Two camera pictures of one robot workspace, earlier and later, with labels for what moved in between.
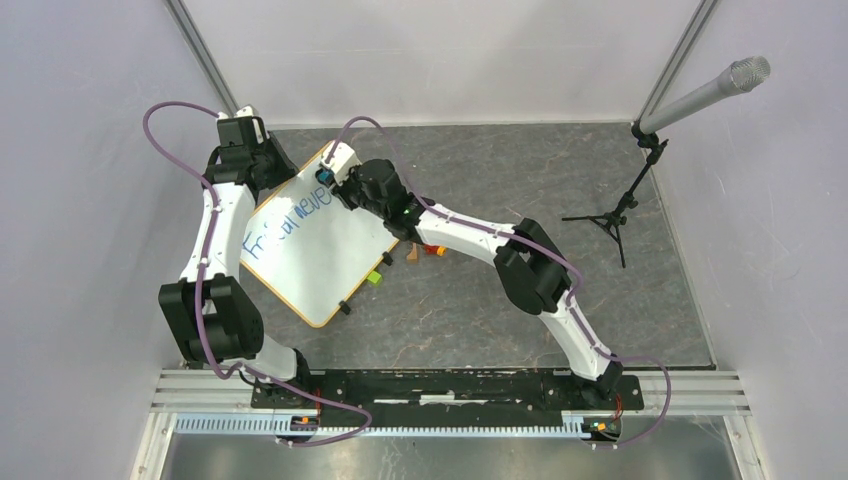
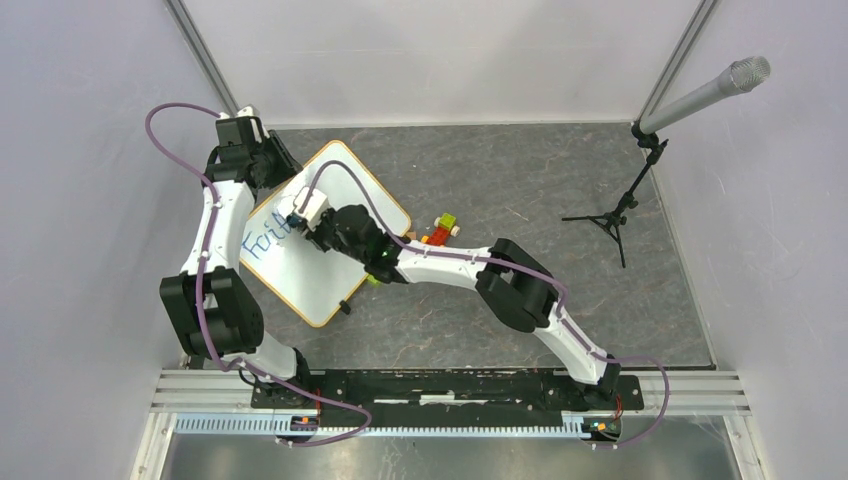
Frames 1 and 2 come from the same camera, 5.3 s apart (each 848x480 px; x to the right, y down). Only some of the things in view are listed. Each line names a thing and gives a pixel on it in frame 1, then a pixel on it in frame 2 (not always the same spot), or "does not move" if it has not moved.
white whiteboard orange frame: (309, 250) does not move
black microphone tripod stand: (612, 221) does not move
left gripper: (287, 168) does not move
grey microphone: (741, 76) does not move
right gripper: (340, 191) → (316, 233)
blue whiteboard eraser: (324, 176) → (296, 221)
